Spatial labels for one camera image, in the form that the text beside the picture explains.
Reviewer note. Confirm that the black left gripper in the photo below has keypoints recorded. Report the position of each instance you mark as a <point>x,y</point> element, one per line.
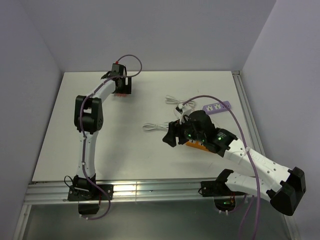
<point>126,88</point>

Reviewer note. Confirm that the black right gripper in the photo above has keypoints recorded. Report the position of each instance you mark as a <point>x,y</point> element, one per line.
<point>175,129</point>

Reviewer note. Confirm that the pink plug adapter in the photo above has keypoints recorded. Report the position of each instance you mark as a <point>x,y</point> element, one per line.
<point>121,95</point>

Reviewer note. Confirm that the orange power strip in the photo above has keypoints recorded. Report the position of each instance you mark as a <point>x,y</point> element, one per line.
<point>196,145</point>

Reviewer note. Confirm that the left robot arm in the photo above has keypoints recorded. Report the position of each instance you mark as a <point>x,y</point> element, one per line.
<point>89,119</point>

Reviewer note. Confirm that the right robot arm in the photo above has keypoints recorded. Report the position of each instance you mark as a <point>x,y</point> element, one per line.
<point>283,187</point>

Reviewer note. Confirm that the purple power strip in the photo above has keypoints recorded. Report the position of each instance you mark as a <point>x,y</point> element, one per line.
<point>217,107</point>

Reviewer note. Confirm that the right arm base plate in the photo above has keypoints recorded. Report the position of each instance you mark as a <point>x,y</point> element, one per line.
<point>213,188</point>

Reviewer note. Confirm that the aluminium mounting rail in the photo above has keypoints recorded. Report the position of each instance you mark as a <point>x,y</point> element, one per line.
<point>176,181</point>

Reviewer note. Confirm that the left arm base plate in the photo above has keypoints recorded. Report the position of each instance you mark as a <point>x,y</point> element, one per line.
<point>75,195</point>

